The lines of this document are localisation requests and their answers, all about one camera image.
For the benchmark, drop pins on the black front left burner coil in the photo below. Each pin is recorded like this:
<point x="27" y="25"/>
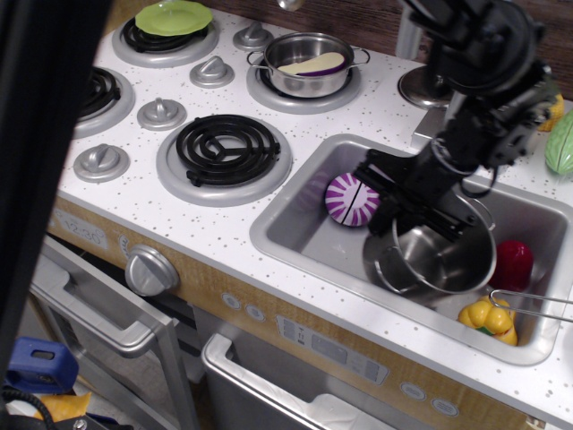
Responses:
<point x="103" y="89"/>

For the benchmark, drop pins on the purple eggplant slice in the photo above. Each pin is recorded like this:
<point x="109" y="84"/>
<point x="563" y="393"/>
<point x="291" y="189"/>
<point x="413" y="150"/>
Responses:
<point x="322" y="64"/>

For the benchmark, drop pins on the large silver oven dial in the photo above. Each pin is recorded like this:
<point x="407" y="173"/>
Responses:
<point x="149" y="273"/>

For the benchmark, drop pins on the steel pot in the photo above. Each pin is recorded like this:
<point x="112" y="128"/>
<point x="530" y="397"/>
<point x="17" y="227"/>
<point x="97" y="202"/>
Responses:
<point x="422" y="261"/>
<point x="299" y="46"/>

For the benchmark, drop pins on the silver dishwasher door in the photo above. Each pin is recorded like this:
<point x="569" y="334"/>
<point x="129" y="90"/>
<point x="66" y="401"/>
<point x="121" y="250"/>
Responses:
<point x="244" y="400"/>

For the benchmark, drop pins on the purple white striped ball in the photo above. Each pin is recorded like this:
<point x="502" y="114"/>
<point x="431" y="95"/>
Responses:
<point x="350" y="202"/>

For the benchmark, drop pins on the yellow toy corn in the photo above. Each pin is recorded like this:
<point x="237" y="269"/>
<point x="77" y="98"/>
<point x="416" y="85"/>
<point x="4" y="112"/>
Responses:
<point x="556" y="114"/>

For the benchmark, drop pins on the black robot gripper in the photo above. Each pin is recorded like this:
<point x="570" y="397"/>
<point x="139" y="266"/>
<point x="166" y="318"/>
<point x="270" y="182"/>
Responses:
<point x="416" y="191"/>

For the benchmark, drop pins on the silver stove knob middle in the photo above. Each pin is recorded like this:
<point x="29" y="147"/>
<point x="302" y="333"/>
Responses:
<point x="211" y="74"/>

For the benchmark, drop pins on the silver stove knob rear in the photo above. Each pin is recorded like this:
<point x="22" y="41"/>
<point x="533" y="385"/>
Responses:
<point x="252" y="38"/>

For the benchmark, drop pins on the black burner coil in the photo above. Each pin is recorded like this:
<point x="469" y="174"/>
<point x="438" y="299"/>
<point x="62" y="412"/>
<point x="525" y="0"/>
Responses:
<point x="143" y="42"/>
<point x="225" y="150"/>
<point x="103" y="89"/>

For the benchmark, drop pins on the blue tool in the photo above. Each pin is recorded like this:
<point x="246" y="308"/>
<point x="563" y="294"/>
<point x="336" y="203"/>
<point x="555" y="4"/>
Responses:
<point x="41" y="366"/>

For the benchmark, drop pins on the green toy vegetable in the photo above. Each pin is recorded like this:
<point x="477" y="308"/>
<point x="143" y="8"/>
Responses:
<point x="558" y="150"/>

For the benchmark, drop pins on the silver oven door handle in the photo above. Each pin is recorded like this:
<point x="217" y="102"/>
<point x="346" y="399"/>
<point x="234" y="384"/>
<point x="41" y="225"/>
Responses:
<point x="111" y="313"/>

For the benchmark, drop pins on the black rear left burner coil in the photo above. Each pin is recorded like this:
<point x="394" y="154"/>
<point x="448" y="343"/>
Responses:
<point x="143" y="42"/>

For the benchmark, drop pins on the silver stove knob front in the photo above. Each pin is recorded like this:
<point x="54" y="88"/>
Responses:
<point x="101" y="163"/>

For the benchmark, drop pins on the grey toy sink basin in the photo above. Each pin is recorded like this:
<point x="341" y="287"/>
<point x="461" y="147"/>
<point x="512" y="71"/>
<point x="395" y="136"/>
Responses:
<point x="297" y="229"/>

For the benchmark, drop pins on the metal wire handle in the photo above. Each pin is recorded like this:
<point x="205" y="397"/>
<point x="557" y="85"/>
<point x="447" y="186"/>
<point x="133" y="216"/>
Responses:
<point x="532" y="304"/>

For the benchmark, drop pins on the yellow toy pepper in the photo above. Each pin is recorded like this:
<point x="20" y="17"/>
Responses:
<point x="492" y="319"/>

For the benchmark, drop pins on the green plastic plate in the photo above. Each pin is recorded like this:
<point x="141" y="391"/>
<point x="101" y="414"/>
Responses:
<point x="173" y="18"/>

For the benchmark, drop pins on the steel pot lid by faucet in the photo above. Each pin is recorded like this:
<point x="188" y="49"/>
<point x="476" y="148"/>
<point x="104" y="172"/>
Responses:
<point x="415" y="89"/>

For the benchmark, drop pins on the red toy pepper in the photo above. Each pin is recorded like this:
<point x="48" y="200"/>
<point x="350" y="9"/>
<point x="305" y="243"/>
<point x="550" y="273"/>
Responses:
<point x="514" y="266"/>

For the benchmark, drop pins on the steel pot on stove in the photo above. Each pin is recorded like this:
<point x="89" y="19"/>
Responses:
<point x="299" y="46"/>

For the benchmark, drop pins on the black foreground frame bar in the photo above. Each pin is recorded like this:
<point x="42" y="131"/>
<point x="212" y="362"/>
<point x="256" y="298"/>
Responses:
<point x="47" y="51"/>

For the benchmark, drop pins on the silver toy faucet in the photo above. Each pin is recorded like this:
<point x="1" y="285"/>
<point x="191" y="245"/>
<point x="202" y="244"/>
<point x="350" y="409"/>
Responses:
<point x="407" y="46"/>

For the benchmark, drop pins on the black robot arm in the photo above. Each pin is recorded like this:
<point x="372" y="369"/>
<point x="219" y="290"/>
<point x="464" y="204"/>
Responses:
<point x="486" y="52"/>

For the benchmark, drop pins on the black front right burner coil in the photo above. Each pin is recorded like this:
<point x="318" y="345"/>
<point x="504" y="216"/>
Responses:
<point x="225" y="150"/>

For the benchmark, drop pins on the silver stove knob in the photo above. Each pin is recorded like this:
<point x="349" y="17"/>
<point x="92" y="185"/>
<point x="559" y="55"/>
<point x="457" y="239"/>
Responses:
<point x="101" y="163"/>
<point x="161" y="115"/>
<point x="211" y="74"/>
<point x="252" y="38"/>

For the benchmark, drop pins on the silver stove knob centre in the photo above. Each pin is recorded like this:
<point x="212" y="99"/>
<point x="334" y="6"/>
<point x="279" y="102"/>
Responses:
<point x="161" y="115"/>

